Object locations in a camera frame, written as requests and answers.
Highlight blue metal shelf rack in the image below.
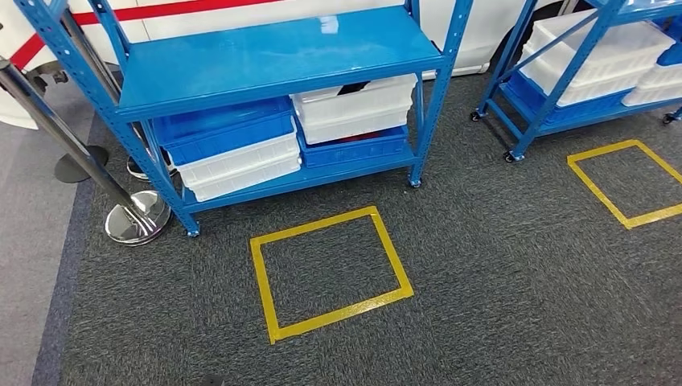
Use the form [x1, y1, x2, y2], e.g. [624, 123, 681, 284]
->
[13, 0, 475, 238]

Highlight yellow floor tape square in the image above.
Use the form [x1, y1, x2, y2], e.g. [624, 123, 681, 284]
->
[249, 205, 416, 346]
[566, 138, 682, 231]

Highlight black plastic block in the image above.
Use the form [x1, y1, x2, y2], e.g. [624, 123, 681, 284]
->
[336, 80, 372, 97]

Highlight white car with red stripe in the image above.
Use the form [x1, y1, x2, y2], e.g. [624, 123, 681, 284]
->
[0, 0, 579, 132]

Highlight blue wheeled rack cart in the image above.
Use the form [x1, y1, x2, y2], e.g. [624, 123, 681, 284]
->
[470, 0, 682, 164]

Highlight red barrier belt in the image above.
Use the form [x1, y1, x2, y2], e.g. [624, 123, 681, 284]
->
[9, 32, 48, 70]

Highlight black stanchion post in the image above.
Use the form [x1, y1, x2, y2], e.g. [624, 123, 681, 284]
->
[53, 145, 110, 185]

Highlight chrome stanchion post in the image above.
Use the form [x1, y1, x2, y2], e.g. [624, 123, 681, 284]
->
[60, 7, 177, 181]
[0, 57, 173, 247]

